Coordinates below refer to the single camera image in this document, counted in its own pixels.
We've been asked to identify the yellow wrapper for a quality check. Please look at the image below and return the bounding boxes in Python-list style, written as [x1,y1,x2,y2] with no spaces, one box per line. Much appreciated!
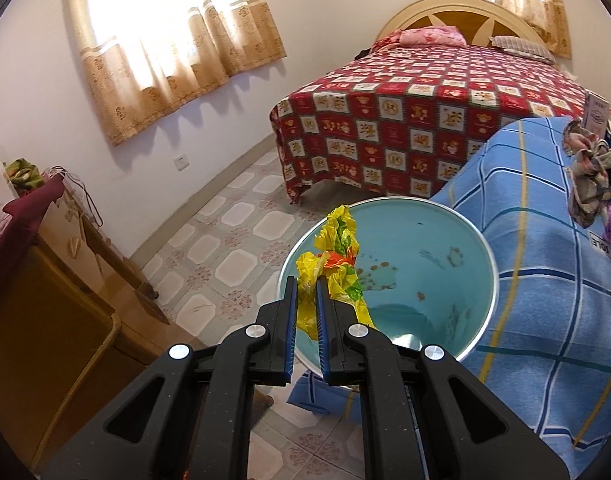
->
[296,205,375,340]

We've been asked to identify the light blue trash bin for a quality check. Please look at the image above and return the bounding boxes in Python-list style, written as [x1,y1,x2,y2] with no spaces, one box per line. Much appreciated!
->
[278,196,499,372]

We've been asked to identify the blue plaid tablecloth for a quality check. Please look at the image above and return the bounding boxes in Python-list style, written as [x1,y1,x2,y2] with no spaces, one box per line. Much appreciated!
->
[286,116,611,478]

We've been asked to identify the wooden dresser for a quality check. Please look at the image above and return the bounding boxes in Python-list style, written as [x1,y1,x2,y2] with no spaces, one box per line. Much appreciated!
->
[0,182,199,474]

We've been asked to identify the maroon dresser cloth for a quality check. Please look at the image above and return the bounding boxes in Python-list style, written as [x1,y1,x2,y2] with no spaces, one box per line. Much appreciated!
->
[0,174,66,287]

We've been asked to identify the green cloth on dresser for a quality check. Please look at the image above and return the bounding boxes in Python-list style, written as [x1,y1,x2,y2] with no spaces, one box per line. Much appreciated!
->
[5,158,45,196]

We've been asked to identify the red patterned bedspread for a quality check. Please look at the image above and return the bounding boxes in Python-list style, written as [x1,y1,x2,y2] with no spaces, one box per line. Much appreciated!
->
[270,46,585,203]

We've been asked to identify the crumpled patterned wrapper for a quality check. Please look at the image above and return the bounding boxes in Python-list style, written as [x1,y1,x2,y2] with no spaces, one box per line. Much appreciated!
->
[563,119,611,229]

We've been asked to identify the white tall carton box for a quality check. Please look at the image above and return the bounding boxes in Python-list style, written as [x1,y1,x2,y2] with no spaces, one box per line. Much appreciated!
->
[582,90,610,138]

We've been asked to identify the striped pillow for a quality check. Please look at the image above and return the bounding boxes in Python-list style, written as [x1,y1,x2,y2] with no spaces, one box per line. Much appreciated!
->
[491,36,556,65]

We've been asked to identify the pink floral pillow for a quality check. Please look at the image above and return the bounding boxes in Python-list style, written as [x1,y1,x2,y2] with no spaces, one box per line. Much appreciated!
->
[389,26,468,48]

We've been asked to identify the left window tan curtain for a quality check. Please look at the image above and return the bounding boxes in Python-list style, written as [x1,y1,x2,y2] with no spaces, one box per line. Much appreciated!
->
[68,0,286,145]

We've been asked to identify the cream wooden headboard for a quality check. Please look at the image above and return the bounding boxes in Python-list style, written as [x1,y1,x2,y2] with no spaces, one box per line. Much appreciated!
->
[376,0,545,47]

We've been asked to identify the white wall socket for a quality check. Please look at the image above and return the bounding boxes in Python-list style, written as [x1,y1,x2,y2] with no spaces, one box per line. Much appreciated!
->
[174,154,189,171]

